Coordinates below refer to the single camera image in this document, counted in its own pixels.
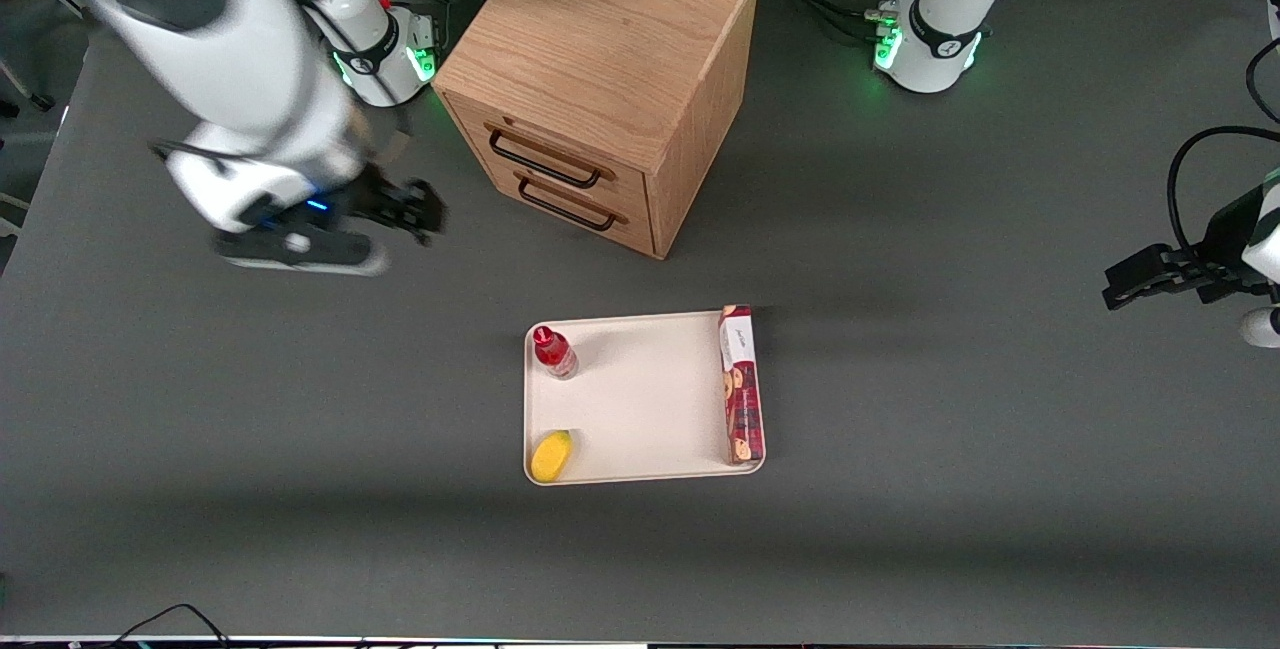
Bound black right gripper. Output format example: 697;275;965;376
250;167;448;248

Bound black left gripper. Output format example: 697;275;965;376
1102;183;1273;311

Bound red coke bottle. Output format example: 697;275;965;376
531;325;580;381

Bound cream plastic tray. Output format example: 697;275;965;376
523;309;768;487

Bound wooden drawer cabinet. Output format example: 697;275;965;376
431;0;760;261

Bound yellow toy fruit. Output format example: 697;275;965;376
530;429;575;483

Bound red cookie box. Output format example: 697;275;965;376
718;304;767;466

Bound black looped gripper cable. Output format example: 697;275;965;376
1167;125;1280;265

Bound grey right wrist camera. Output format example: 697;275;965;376
213;227;389;278

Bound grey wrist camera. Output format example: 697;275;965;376
213;227;389;278
1238;307;1280;349

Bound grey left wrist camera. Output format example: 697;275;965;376
1238;307;1280;349

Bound black metal drawer handle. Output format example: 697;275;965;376
487;124;614;190
515;172;628;233

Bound black curved cable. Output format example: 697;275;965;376
1245;34;1280;126

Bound thin black table-edge cable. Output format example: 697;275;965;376
95;603;233;649

